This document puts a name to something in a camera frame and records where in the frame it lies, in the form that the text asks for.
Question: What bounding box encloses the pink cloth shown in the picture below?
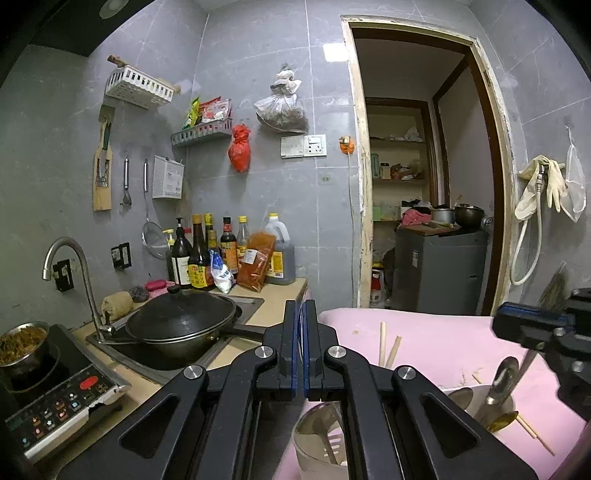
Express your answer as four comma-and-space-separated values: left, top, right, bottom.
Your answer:
401, 208, 432, 227

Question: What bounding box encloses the induction cooker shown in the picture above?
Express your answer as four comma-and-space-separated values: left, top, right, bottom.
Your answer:
0, 323, 132, 462

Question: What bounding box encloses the dark brush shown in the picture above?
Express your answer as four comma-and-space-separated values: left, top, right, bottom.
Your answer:
538, 262, 570, 309

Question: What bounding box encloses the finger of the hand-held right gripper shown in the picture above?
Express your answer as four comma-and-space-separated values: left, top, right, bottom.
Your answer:
492, 315, 568, 354
499, 302, 571, 320

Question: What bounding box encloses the white wall box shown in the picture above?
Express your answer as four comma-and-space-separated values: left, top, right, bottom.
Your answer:
152, 154, 185, 200

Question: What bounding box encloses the white mesh bag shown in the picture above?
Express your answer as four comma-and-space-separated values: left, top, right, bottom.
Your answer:
561, 126, 587, 223

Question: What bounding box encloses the wooden door frame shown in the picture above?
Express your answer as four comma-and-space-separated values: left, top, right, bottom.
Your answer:
342, 14, 522, 317

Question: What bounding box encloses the row of sauce bottles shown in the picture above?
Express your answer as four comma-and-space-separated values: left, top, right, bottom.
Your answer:
165, 213, 251, 289

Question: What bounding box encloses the black wok with lid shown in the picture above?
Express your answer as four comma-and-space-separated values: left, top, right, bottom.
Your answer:
124, 285, 269, 365

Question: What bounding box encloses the hanging mesh strainer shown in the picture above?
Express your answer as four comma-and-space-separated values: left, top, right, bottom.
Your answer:
141, 159, 171, 259

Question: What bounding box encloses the steel faucet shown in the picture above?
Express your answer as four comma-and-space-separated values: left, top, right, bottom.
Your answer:
42, 237, 116, 342

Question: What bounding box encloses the loofah sponge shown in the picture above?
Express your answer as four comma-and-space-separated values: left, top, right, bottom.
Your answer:
100, 291, 134, 319

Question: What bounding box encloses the wooden shelf unit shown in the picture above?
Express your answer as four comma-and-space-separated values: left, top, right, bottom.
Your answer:
367, 97, 439, 222

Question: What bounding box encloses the white wall basket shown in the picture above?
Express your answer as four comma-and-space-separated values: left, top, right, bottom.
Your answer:
105, 65, 178, 110

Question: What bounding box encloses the red plastic bag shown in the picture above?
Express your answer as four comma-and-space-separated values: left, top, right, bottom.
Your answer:
229, 124, 251, 173

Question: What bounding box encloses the hanging steel peeler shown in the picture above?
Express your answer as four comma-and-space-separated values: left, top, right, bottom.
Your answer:
121, 150, 133, 206

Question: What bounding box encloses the steel sink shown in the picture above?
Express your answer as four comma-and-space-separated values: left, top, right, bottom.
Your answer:
85, 295, 265, 384

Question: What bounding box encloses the grey wall shelf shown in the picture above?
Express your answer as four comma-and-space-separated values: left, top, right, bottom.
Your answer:
171, 117, 233, 147

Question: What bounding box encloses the black range hood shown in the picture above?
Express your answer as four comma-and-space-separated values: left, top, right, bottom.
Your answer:
0, 0, 158, 58

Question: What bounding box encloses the clear plastic bag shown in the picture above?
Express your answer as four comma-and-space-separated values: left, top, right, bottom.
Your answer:
254, 62, 309, 134

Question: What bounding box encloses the black wall socket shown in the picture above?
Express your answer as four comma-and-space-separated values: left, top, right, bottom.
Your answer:
111, 242, 132, 270
52, 259, 75, 291

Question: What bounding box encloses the steel pot with food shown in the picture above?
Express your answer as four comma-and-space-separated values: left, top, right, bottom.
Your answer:
0, 322, 51, 393

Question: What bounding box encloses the large steel spoon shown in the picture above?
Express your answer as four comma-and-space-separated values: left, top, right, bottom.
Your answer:
447, 387, 476, 412

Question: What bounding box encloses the white plastic utensil holder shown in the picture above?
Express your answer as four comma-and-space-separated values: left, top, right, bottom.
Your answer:
293, 385, 520, 480

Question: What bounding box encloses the white wall socket panel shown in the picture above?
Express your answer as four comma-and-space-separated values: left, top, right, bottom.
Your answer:
281, 134, 327, 158

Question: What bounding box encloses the beige kitchen counter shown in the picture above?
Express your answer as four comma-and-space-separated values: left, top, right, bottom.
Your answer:
69, 276, 309, 416

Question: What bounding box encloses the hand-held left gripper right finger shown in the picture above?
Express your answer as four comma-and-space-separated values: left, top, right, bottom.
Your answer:
305, 300, 539, 480

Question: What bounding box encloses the cooking oil jug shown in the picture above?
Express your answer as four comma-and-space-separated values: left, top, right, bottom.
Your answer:
263, 213, 296, 284

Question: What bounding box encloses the pink tablecloth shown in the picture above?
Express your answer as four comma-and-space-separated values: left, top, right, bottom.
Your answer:
277, 308, 591, 480

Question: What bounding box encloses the white blue packet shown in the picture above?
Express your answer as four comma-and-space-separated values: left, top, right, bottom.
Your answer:
210, 250, 235, 294

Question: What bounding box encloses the grey cabinet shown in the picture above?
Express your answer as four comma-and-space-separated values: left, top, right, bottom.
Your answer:
392, 226, 489, 315

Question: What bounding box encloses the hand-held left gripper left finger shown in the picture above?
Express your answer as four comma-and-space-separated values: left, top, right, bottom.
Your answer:
58, 300, 304, 480

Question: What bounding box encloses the chili powder bag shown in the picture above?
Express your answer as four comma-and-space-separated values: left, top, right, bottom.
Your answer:
236, 233, 277, 292

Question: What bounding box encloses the black cooking pot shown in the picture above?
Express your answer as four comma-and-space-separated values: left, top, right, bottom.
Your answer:
453, 203, 485, 227

